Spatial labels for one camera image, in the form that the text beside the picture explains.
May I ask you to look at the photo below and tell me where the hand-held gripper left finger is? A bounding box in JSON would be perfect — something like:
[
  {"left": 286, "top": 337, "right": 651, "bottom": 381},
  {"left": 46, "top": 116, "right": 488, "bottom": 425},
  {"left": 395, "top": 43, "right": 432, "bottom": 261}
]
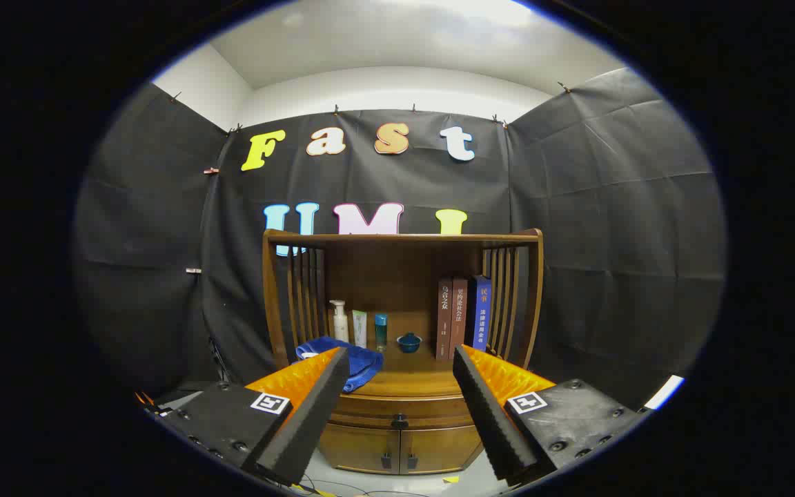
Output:
[{"left": 146, "top": 347, "right": 350, "bottom": 486}]

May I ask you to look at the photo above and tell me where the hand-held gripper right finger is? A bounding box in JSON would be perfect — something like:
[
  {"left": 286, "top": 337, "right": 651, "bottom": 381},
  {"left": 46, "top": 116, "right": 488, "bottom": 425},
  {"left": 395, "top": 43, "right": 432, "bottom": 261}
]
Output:
[{"left": 453, "top": 344, "right": 650, "bottom": 487}]

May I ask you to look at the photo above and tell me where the brown wooden drawer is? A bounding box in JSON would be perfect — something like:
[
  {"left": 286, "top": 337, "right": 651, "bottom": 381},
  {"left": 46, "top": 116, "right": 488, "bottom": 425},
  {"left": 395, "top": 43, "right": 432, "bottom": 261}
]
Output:
[{"left": 328, "top": 393, "right": 484, "bottom": 430}]

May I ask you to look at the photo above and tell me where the wooden cabinet door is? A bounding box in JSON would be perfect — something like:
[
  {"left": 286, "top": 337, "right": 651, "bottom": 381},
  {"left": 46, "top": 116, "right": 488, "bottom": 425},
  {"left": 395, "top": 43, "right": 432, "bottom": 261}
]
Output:
[
  {"left": 400, "top": 423, "right": 484, "bottom": 475},
  {"left": 318, "top": 423, "right": 401, "bottom": 475}
]

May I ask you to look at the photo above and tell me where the wooden countertop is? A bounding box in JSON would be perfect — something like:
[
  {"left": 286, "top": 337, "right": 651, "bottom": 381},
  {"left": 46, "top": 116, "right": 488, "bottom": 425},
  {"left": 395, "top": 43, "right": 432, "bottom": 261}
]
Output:
[{"left": 294, "top": 344, "right": 509, "bottom": 398}]

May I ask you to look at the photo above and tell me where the brown wooden cabinet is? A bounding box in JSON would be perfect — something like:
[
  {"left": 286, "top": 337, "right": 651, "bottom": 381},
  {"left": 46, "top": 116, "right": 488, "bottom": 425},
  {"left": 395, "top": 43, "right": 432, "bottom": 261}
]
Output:
[{"left": 262, "top": 228, "right": 544, "bottom": 476}]

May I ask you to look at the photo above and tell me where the folded blue towel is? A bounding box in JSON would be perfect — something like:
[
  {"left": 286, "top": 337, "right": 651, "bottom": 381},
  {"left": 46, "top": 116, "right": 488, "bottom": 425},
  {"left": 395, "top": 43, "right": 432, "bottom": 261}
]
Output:
[{"left": 295, "top": 336, "right": 384, "bottom": 394}]

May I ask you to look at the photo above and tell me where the white pump bottle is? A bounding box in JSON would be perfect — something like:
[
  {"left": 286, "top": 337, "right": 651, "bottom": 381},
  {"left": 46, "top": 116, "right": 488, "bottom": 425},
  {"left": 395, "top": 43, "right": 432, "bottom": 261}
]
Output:
[{"left": 329, "top": 300, "right": 350, "bottom": 344}]

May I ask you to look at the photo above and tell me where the dark brown book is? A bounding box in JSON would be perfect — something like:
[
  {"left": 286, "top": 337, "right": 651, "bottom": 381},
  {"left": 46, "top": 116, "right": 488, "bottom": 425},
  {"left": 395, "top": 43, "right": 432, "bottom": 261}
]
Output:
[{"left": 436, "top": 277, "right": 453, "bottom": 361}]

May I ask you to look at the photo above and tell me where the reddish brown book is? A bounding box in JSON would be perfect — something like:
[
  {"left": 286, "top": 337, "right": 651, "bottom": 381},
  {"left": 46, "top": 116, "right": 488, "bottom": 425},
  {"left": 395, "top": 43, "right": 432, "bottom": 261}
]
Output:
[{"left": 450, "top": 277, "right": 469, "bottom": 358}]

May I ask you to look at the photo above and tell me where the blue book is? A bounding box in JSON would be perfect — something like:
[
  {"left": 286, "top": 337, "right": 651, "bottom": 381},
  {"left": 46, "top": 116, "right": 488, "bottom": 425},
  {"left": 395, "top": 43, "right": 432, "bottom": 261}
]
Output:
[{"left": 465, "top": 275, "right": 492, "bottom": 353}]

